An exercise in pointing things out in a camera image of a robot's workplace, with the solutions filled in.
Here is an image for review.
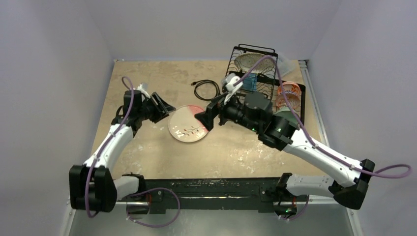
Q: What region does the mint green bowl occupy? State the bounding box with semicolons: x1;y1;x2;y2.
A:
276;106;299;126

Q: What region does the grey speckled plate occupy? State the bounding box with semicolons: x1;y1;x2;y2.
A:
234;53;275;74

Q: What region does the blue polka dot mug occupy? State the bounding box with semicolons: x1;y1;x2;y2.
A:
242;73;257;91

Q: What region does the red geometric pattern bowl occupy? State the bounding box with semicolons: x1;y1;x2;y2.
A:
275;93;301;111

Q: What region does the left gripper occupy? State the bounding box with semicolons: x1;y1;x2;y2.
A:
137;92;175;123

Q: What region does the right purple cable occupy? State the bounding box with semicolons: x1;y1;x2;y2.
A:
233;55;413;179

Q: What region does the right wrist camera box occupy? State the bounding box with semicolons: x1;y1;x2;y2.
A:
221;73;243;105

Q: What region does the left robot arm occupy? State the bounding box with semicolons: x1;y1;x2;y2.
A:
69;88;176;212

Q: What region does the pink and cream plate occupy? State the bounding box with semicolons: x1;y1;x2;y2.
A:
168;105;209;143

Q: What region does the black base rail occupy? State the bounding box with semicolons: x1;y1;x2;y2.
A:
122;177;297;217

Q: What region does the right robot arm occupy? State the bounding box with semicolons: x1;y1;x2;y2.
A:
194;92;375;210

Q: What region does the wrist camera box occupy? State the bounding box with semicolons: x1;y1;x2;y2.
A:
136;83;150;98
221;73;243;105

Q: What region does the black coiled cable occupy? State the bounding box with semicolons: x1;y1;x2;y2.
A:
191;79;222;101

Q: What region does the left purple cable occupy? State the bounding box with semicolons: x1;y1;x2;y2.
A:
85;76;135;218

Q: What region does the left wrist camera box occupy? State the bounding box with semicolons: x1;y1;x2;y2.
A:
136;83;150;98

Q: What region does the red floral bowl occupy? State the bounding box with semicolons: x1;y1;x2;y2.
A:
277;81;302;96

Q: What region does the black wire dish rack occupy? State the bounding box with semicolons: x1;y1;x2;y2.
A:
226;43;306;122

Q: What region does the purple loop cable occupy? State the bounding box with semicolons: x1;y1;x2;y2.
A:
126;187;181;229

